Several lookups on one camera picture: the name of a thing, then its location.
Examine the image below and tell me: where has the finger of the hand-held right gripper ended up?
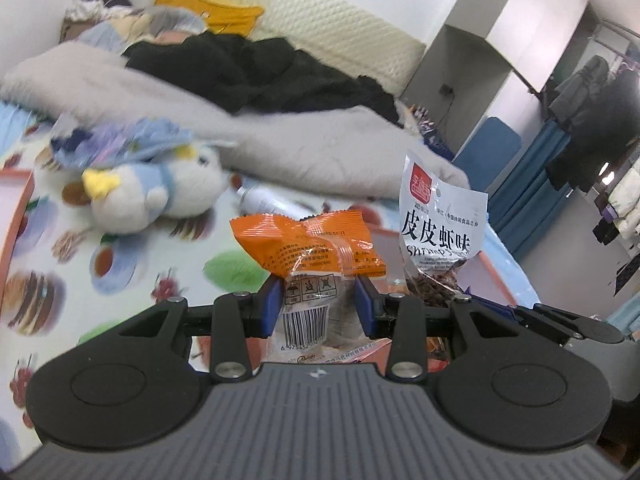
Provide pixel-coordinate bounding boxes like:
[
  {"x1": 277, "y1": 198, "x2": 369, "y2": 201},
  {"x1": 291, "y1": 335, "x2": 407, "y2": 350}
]
[{"x1": 470, "y1": 295, "x2": 577, "y2": 345}]

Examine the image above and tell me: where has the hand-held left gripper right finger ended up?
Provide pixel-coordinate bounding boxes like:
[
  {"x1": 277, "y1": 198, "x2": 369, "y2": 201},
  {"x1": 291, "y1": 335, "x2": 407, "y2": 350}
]
[{"x1": 353, "y1": 275, "x2": 532, "y2": 384}]

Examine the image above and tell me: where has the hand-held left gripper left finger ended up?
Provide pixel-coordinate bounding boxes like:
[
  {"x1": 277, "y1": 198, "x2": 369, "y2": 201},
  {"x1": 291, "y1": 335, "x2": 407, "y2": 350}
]
[{"x1": 107, "y1": 275, "x2": 284, "y2": 384}]

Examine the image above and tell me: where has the pink cardboard box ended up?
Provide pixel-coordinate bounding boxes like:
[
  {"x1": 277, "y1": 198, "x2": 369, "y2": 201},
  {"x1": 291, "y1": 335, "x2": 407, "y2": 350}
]
[{"x1": 190, "y1": 227, "x2": 536, "y2": 377}]

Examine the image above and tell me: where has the orange snack packet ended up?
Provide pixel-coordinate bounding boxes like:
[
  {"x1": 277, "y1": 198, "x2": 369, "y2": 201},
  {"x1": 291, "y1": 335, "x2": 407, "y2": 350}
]
[{"x1": 229, "y1": 211, "x2": 389, "y2": 365}]

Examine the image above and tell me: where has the white red-label snack packet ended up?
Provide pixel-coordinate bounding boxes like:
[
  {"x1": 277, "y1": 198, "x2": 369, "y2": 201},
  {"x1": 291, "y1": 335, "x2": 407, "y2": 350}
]
[{"x1": 398, "y1": 149, "x2": 489, "y2": 311}]

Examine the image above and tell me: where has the white bottle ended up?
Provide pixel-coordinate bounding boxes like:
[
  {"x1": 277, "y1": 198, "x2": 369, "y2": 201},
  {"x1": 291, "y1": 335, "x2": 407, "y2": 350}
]
[{"x1": 235, "y1": 185, "x2": 326, "y2": 219}]

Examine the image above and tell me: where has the blue curtain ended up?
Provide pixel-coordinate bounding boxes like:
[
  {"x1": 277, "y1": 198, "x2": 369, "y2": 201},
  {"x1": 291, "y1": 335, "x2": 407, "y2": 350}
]
[{"x1": 487, "y1": 120, "x2": 574, "y2": 261}]

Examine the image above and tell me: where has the food print bed sheet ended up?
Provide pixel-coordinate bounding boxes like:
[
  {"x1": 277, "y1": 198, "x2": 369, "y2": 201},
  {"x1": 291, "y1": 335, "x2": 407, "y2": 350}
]
[{"x1": 0, "y1": 100, "x2": 541, "y2": 461}]

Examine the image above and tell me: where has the white hanging garment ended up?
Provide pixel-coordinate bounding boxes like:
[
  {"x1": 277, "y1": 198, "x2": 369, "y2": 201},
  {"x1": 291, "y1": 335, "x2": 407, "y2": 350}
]
[{"x1": 607, "y1": 157, "x2": 640, "y2": 241}]

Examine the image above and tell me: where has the grey duvet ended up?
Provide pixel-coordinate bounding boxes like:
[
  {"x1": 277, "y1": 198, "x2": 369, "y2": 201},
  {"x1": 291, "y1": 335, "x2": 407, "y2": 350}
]
[{"x1": 0, "y1": 42, "x2": 471, "y2": 199}]

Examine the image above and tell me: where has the blue chair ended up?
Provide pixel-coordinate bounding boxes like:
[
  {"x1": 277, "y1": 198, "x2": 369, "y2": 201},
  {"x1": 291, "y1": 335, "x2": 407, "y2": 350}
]
[{"x1": 452, "y1": 116, "x2": 524, "y2": 187}]

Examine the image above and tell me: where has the white blue plush toy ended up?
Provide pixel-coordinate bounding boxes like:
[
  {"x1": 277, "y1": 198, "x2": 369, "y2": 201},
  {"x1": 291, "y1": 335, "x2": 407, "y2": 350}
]
[{"x1": 81, "y1": 141, "x2": 226, "y2": 235}]

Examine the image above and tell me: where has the black hanging coat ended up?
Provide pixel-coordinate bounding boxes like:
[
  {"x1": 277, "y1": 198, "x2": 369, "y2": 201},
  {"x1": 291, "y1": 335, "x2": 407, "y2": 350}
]
[{"x1": 545, "y1": 67, "x2": 640, "y2": 194}]

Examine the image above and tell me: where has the striped dark cloth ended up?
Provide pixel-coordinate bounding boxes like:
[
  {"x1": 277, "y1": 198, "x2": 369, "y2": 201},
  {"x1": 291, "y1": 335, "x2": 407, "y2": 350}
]
[{"x1": 400, "y1": 102, "x2": 456, "y2": 161}]

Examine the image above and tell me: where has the blue plastic bag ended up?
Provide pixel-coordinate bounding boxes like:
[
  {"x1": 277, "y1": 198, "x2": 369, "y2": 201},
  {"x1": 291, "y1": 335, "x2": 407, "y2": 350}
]
[{"x1": 50, "y1": 117, "x2": 196, "y2": 169}]

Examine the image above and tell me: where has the grey hanging jacket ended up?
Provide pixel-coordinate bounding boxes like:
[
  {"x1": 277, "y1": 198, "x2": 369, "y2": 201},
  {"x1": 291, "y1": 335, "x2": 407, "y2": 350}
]
[{"x1": 547, "y1": 55, "x2": 612, "y2": 127}]

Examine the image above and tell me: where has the black blanket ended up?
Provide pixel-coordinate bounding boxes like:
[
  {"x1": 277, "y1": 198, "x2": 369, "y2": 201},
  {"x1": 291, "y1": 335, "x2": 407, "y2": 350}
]
[{"x1": 122, "y1": 30, "x2": 401, "y2": 127}]

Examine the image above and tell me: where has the pink cardboard box lid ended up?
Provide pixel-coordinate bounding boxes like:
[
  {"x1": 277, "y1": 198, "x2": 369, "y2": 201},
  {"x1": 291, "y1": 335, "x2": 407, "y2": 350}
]
[{"x1": 0, "y1": 170, "x2": 36, "y2": 286}]

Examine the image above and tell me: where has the cream padded headboard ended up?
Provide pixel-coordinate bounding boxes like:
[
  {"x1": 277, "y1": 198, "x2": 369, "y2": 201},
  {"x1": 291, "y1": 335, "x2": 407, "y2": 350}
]
[{"x1": 165, "y1": 0, "x2": 428, "y2": 97}]

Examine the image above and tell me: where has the grey blue pillow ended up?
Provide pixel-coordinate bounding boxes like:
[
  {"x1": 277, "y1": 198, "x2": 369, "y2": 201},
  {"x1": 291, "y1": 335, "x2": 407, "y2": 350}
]
[{"x1": 145, "y1": 7, "x2": 208, "y2": 44}]

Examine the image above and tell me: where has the yellow pillow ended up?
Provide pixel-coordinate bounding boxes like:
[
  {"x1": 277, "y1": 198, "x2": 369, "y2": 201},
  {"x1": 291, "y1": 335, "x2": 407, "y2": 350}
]
[{"x1": 154, "y1": 0, "x2": 266, "y2": 39}]

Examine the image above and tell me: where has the light blue printed pillow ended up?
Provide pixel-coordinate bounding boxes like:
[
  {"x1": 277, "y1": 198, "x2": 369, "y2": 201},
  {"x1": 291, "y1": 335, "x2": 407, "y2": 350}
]
[{"x1": 80, "y1": 10, "x2": 151, "y2": 56}]

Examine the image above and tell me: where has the brown cardboard box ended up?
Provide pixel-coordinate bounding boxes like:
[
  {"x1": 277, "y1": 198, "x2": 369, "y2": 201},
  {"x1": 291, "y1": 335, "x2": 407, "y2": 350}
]
[{"x1": 60, "y1": 15, "x2": 101, "y2": 44}]

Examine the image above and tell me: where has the heap of clothes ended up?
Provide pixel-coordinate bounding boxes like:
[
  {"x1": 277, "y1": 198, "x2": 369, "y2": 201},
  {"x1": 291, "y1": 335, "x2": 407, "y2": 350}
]
[{"x1": 65, "y1": 0, "x2": 134, "y2": 22}]

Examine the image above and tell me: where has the metal clothes rail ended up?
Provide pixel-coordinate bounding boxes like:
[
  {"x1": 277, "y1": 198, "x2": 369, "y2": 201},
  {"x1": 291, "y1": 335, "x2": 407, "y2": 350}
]
[{"x1": 592, "y1": 17, "x2": 640, "y2": 61}]

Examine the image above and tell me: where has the white grey wall cabinet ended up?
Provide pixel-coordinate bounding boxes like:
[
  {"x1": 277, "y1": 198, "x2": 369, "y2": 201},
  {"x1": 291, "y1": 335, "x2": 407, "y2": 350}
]
[{"x1": 400, "y1": 0, "x2": 601, "y2": 161}]

